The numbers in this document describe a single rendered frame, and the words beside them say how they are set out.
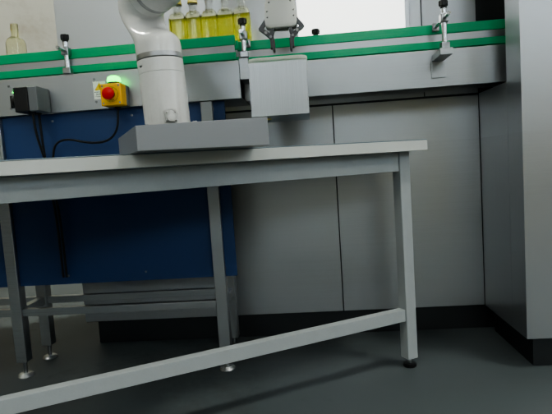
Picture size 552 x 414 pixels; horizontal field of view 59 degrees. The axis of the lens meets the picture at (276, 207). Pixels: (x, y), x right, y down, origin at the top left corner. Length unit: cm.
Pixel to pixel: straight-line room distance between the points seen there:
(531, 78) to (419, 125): 46
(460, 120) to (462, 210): 35
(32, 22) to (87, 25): 281
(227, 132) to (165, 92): 22
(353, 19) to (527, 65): 65
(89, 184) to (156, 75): 32
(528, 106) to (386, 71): 46
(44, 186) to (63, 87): 64
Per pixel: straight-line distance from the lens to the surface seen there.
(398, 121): 197
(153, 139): 114
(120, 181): 128
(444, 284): 206
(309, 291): 200
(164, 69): 133
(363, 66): 176
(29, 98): 180
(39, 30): 497
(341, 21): 198
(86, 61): 185
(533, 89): 171
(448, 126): 201
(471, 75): 183
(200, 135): 117
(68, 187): 127
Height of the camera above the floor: 70
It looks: 5 degrees down
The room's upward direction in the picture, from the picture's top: 4 degrees counter-clockwise
